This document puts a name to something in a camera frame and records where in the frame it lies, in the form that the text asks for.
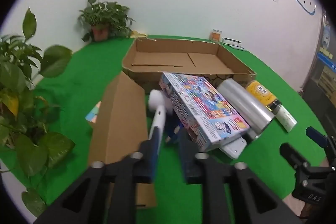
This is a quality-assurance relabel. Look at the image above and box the orange label glass jar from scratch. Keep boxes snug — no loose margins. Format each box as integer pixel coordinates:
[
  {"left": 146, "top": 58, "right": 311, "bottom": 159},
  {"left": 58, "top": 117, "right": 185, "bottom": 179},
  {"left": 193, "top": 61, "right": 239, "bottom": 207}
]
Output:
[{"left": 209, "top": 29, "right": 223, "bottom": 42}]

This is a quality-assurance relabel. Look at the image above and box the large leafy green plant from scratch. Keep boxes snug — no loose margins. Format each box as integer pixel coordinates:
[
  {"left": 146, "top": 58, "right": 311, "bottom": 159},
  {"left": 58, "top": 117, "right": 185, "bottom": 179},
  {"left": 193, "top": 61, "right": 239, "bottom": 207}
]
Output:
[{"left": 0, "top": 7, "right": 76, "bottom": 218}]

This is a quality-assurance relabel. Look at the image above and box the glass door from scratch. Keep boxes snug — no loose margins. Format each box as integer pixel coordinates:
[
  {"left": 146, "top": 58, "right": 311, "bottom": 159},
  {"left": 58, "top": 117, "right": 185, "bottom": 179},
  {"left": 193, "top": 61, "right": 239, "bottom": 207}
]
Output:
[{"left": 298, "top": 9, "right": 336, "bottom": 140}]

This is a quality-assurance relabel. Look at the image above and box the white plastic device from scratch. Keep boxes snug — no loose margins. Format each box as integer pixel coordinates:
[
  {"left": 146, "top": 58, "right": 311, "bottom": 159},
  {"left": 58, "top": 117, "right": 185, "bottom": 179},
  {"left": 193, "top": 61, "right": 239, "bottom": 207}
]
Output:
[{"left": 219, "top": 136, "right": 248, "bottom": 160}]

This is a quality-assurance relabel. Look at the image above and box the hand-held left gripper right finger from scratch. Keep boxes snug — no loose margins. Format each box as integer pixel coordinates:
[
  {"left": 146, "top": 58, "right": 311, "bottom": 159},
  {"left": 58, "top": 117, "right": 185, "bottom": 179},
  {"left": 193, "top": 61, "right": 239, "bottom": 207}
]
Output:
[{"left": 179, "top": 131, "right": 303, "bottom": 224}]

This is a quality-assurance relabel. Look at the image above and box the potted plant in terracotta pot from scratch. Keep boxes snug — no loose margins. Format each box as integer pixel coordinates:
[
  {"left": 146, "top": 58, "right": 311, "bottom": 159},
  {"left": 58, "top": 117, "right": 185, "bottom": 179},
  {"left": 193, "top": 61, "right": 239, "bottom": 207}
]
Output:
[{"left": 78, "top": 0, "right": 135, "bottom": 42}]

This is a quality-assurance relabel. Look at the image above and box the blue plastic object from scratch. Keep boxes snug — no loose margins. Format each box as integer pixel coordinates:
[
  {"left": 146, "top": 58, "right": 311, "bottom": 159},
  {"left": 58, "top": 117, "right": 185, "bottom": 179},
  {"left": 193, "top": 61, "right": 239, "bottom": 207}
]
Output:
[{"left": 165, "top": 114, "right": 184, "bottom": 146}]

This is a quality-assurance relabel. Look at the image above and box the white hair dryer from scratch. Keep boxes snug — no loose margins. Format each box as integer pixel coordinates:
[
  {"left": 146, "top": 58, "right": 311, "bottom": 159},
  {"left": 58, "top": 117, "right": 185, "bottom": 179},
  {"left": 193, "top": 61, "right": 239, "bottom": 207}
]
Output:
[{"left": 147, "top": 89, "right": 174, "bottom": 142}]

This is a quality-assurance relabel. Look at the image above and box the colourful printed toy box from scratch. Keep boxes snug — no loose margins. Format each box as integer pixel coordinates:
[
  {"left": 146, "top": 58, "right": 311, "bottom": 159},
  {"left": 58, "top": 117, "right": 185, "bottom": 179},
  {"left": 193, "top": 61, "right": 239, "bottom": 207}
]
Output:
[{"left": 159, "top": 72, "right": 250, "bottom": 152}]

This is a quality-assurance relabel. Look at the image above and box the pastel puzzle cube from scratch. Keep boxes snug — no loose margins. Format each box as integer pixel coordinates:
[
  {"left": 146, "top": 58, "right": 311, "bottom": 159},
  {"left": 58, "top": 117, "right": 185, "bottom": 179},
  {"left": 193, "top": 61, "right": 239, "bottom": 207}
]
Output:
[{"left": 84, "top": 101, "right": 102, "bottom": 128}]

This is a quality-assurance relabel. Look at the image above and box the small brown cardboard box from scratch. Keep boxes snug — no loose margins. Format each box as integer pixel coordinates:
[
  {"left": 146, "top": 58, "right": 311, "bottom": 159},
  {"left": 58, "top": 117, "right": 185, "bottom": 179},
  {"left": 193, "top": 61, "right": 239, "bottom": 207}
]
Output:
[{"left": 87, "top": 71, "right": 157, "bottom": 210}]

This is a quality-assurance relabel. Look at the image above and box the large cardboard box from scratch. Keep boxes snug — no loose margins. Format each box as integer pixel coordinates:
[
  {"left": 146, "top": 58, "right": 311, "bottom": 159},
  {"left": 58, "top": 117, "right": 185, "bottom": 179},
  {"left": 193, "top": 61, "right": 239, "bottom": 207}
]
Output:
[{"left": 121, "top": 38, "right": 257, "bottom": 95}]

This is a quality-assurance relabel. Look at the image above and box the yellow label bottle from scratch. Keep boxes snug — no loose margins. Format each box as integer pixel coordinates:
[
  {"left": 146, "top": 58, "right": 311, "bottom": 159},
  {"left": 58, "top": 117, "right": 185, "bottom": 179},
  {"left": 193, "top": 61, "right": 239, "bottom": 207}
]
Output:
[{"left": 245, "top": 80, "right": 298, "bottom": 132}]

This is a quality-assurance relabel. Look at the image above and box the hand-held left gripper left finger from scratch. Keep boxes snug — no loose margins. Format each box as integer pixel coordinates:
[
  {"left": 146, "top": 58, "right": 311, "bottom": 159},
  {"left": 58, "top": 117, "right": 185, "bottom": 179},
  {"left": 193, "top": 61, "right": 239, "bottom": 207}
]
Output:
[{"left": 33, "top": 127, "right": 162, "bottom": 224}]

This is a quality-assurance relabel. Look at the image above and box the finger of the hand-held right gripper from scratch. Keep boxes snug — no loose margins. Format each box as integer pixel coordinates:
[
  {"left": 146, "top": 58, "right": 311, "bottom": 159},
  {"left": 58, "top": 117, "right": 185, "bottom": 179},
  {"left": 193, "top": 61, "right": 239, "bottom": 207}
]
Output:
[
  {"left": 279, "top": 143, "right": 312, "bottom": 171},
  {"left": 305, "top": 126, "right": 328, "bottom": 148}
]

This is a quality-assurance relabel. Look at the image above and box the crumpled yellow paper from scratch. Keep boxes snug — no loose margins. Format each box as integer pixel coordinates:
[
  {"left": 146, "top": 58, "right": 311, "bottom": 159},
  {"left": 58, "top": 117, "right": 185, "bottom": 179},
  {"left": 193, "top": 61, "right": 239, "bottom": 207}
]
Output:
[{"left": 130, "top": 30, "right": 149, "bottom": 39}]

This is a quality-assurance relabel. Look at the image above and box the green felt mat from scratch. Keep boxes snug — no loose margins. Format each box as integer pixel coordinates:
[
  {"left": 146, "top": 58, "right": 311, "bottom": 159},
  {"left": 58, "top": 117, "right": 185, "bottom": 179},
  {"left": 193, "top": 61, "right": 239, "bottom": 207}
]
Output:
[{"left": 0, "top": 35, "right": 330, "bottom": 224}]

